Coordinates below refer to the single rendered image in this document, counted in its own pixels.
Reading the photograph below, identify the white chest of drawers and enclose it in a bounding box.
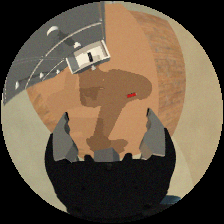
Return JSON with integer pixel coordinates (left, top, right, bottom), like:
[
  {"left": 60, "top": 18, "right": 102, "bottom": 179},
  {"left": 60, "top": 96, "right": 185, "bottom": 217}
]
[{"left": 2, "top": 1, "right": 106, "bottom": 106}]

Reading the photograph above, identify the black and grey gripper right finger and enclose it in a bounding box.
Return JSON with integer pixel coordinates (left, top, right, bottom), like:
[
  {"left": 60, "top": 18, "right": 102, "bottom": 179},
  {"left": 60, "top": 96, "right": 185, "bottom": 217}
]
[{"left": 139, "top": 108, "right": 176, "bottom": 191}]

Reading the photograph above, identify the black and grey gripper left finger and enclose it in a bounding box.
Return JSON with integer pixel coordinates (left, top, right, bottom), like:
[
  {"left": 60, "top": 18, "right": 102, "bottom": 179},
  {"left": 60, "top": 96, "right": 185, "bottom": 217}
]
[{"left": 45, "top": 112, "right": 80, "bottom": 195}]

